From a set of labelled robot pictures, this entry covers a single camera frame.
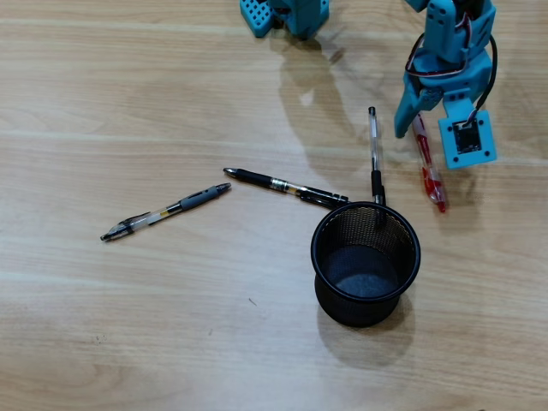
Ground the white and red servo cable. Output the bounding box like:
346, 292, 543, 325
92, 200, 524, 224
403, 11, 472, 80

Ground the clear pen with grey grip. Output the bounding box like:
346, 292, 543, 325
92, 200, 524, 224
100, 182, 233, 243

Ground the black mesh pen holder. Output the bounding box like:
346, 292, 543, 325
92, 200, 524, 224
310, 200, 422, 329

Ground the black pen with silver tip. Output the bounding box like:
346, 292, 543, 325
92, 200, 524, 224
222, 166, 350, 211

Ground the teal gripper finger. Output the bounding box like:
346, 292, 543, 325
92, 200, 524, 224
393, 80, 424, 140
421, 89, 443, 114

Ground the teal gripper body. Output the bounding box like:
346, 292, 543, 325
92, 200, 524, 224
404, 46, 492, 103

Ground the clear pen with black cap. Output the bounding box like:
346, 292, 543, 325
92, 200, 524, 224
367, 105, 388, 206

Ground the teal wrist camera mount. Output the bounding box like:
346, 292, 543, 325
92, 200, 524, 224
437, 92, 498, 170

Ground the black camera cable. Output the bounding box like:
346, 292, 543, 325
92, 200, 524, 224
469, 33, 499, 128

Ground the red gel pen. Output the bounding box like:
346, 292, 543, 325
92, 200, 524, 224
411, 113, 448, 214

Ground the teal robot base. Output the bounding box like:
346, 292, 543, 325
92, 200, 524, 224
238, 0, 331, 40

